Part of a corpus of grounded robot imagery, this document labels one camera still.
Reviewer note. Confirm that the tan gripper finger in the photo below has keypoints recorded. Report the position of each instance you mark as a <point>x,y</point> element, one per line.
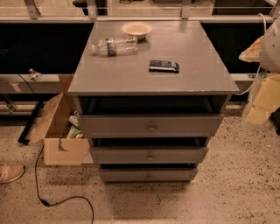
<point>263,100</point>
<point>252,54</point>

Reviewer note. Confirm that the grey top drawer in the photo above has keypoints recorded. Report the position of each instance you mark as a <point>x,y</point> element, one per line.
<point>117,126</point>

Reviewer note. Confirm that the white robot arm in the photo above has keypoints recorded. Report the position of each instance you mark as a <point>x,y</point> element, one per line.
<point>270,50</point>

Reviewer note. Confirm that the grey drawer cabinet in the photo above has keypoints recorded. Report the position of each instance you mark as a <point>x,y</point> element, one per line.
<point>123,85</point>

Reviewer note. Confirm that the grey bottom drawer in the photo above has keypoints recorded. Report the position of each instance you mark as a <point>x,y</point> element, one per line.
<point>147,175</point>

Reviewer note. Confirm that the open cardboard box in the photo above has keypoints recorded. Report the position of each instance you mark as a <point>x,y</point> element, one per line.
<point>53,127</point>

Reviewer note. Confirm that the white bowl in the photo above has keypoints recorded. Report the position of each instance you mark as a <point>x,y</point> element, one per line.
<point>137,29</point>

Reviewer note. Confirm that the clear plastic water bottle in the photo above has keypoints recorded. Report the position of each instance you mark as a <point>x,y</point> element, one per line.
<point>111,47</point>

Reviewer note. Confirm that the white item in box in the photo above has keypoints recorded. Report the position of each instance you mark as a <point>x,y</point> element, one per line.
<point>73,119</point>

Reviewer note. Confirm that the green item in box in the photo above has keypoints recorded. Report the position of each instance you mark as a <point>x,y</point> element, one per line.
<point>73,132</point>

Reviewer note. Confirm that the small clear object on ledge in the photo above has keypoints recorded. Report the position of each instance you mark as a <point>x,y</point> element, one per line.
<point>34,76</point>

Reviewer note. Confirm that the tan sneaker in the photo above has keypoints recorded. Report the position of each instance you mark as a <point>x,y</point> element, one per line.
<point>10,173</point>

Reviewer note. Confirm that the metal railing frame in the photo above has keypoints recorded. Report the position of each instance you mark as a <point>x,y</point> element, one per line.
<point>140,10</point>

